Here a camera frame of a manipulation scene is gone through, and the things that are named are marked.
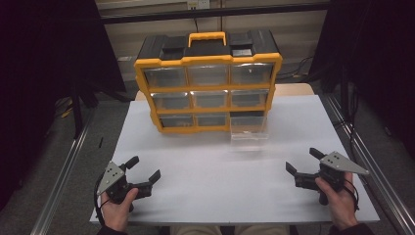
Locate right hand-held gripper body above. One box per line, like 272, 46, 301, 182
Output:
294, 150, 371, 207

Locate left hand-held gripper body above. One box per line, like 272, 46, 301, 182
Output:
96, 161, 155, 213

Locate person's left hand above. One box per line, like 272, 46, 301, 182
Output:
101, 187, 140, 234

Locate person's right hand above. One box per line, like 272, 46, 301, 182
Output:
314, 171, 360, 232

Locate clear plastic drawer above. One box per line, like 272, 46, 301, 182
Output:
229, 115, 270, 152

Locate black metal stand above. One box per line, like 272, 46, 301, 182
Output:
70, 79, 132, 140

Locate person's legs beige pants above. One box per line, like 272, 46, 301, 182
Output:
169, 224, 291, 235

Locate black curtain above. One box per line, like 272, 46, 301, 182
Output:
0, 0, 127, 210
307, 0, 415, 151

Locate grid of clear organizer drawers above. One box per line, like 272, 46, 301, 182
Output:
143, 62, 274, 129

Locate yellow black drawer organizer cabinet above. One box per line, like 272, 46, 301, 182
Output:
133, 28, 284, 135

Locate black horizontal bar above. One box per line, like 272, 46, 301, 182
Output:
99, 2, 331, 25

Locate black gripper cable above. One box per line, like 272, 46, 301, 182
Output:
343, 177, 360, 212
93, 181, 111, 227

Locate aluminium frame rail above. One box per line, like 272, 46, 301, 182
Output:
29, 107, 96, 235
321, 93, 415, 235

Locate yellow floor cable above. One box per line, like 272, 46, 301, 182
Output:
54, 97, 74, 119

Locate black floor cables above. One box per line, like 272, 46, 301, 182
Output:
276, 55, 315, 82

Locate yellow carry handle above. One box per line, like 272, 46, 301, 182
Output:
187, 30, 227, 48

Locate white wall socket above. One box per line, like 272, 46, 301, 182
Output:
187, 0, 210, 11

